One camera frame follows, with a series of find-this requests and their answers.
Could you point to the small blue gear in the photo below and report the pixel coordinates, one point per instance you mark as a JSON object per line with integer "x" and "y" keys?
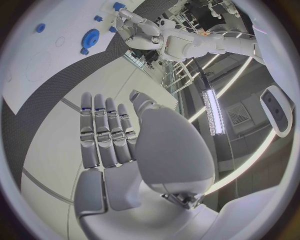
{"x": 84, "y": 51}

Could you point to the blue block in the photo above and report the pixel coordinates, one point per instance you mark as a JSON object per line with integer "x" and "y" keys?
{"x": 112, "y": 29}

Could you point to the small blue peg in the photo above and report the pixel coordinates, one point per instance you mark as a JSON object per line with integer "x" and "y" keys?
{"x": 98, "y": 18}

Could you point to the large blue gear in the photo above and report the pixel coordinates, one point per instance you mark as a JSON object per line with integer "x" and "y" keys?
{"x": 91, "y": 38}

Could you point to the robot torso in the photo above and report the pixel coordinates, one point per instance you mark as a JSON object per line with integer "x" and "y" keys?
{"x": 276, "y": 78}

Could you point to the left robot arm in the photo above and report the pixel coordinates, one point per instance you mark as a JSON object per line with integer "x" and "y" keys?
{"x": 201, "y": 44}

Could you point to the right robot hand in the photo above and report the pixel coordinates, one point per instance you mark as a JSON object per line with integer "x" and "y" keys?
{"x": 122, "y": 185}

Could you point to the white task board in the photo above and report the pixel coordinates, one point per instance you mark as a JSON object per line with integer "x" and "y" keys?
{"x": 58, "y": 61}

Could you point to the metal rack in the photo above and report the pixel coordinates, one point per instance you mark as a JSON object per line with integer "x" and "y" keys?
{"x": 178, "y": 78}

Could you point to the glowing light bar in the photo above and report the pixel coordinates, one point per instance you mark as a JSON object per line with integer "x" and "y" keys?
{"x": 213, "y": 112}

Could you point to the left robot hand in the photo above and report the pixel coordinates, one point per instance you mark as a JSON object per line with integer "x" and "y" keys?
{"x": 138, "y": 31}

